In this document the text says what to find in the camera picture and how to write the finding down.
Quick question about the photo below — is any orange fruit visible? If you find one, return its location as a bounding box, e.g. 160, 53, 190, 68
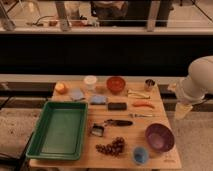
55, 83, 68, 94

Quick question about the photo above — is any pale yellow banana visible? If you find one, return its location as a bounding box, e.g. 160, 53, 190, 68
127, 89, 150, 99

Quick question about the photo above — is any blue sponge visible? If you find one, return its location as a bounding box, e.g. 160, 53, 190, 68
90, 95, 107, 105

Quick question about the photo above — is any red bowl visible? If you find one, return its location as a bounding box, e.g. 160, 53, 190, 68
106, 76, 126, 94

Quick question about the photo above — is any black rectangular block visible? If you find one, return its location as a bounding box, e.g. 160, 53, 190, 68
108, 102, 127, 110

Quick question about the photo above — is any metal fork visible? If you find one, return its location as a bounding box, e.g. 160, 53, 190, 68
129, 114, 154, 118

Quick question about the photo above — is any orange carrot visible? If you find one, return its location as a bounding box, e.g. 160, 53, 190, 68
132, 101, 155, 109

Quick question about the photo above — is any white plastic cup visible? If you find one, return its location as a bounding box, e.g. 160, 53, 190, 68
84, 75, 97, 90

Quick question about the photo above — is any black handled knife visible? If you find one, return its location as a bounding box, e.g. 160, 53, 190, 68
104, 119, 133, 127

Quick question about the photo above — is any wooden table board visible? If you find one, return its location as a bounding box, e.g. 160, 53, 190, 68
29, 88, 182, 170

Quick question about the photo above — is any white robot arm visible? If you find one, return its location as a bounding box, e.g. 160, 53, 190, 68
174, 56, 213, 119

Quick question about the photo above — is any purple bowl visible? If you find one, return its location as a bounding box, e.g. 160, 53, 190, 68
145, 123, 175, 152

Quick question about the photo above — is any small blue cup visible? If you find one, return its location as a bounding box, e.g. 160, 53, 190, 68
133, 147, 149, 165

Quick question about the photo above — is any small metal cup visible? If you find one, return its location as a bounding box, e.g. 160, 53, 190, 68
144, 79, 155, 92

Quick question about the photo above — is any green plastic tray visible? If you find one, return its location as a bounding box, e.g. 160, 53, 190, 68
26, 101, 88, 161

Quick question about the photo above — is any dark red grape bunch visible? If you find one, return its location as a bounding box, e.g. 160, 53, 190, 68
95, 137, 125, 156

